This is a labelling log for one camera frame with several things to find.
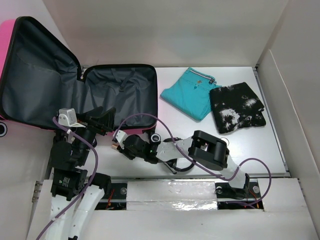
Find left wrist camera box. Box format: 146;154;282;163
58;108;83;128

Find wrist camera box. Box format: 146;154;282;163
112;130;128;148
58;108;83;128

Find black headphones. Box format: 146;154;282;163
163;137;195;175

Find turquoise shorts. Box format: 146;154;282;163
160;67;220;121

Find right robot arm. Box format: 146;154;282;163
114;130;250;199

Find round black tin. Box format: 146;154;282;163
220;137;230;146

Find pink hard-shell suitcase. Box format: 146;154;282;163
0;16;158;134

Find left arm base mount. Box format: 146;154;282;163
95;182;128;211

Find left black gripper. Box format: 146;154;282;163
71;104;116;164

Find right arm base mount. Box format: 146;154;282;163
215;181;264;210

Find black white tie-dye shirt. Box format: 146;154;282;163
209;82;266;135

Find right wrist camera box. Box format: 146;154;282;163
112;130;128;148

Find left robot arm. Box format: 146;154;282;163
37;106;116;240

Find wooden brush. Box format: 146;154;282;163
111;144;121;151

